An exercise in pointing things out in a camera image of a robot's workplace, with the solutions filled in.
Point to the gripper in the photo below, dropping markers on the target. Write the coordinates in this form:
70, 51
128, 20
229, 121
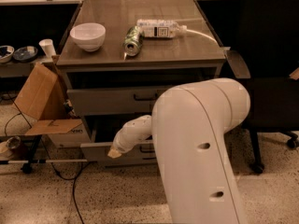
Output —
121, 144

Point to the grey drawer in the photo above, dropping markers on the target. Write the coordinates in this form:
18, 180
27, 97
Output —
108, 101
141, 154

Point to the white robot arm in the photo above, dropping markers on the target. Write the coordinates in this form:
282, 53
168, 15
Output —
187, 126

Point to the grey top drawer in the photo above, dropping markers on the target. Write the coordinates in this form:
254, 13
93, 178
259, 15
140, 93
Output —
108, 101

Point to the grey drawer cabinet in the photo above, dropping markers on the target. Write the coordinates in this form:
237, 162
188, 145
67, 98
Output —
183, 59

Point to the white box on floor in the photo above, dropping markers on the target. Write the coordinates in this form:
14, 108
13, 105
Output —
74, 138

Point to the black and white stand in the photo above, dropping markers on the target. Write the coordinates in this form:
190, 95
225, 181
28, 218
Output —
27, 151

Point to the open cardboard box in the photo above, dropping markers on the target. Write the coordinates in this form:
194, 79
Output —
42, 98

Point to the green soda can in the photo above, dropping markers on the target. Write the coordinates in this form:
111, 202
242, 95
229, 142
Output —
133, 41

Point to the white ceramic bowl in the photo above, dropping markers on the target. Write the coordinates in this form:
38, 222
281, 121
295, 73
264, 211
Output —
89, 36

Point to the white paper cup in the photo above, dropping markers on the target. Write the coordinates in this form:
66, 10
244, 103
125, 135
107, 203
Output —
47, 47

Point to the low grey shelf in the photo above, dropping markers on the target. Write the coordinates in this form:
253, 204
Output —
16, 69

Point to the blue patterned bowl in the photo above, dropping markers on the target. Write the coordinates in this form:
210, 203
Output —
25, 54

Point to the blue white bowl left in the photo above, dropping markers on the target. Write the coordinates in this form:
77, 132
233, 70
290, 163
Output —
6, 53

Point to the black office chair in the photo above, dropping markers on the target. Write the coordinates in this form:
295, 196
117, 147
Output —
264, 58

